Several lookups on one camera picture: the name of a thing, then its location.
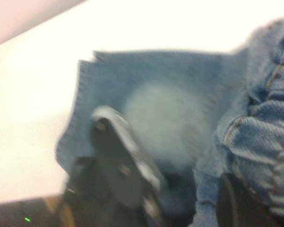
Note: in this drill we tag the blue denim pants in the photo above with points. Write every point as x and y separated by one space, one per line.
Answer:
161 78

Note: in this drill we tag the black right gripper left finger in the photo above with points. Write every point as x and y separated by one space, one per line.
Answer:
113 179

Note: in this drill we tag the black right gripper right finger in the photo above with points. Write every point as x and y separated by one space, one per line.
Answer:
232 208

